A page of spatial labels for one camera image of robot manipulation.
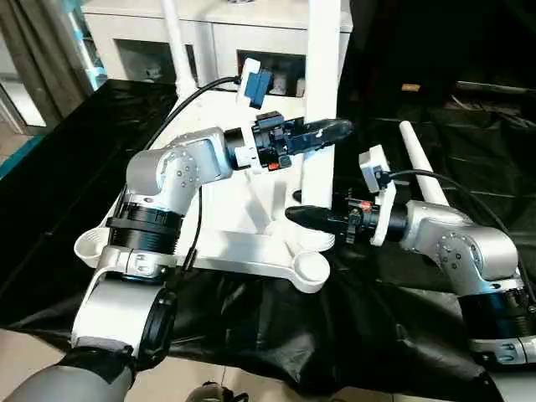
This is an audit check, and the black work mat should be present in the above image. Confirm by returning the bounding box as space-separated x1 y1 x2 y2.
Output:
0 79 536 399

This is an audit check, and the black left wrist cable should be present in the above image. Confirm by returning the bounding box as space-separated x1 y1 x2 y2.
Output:
144 76 245 152

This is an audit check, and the light blue frame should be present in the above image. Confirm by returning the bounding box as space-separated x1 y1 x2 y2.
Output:
66 7 109 92

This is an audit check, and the white plastic table top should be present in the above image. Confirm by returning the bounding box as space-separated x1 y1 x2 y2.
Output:
74 90 332 295

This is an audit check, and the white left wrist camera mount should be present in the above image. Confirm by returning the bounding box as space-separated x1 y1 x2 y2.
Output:
231 57 278 176

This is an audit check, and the white plastic table leg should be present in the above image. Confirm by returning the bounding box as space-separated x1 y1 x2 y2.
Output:
300 0 342 209
161 0 198 98
398 120 452 209

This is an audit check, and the white glass-door cabinet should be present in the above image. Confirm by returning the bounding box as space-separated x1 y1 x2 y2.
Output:
81 0 355 101

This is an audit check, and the grey curtain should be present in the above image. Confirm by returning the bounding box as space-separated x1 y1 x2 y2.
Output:
0 0 92 123

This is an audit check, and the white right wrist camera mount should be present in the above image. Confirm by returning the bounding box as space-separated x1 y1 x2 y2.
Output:
358 143 399 247

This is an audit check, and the black furniture unit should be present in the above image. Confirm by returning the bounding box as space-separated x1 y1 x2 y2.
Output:
342 0 536 111

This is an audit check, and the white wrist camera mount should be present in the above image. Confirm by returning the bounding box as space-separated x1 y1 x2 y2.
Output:
358 143 399 247
231 57 278 176

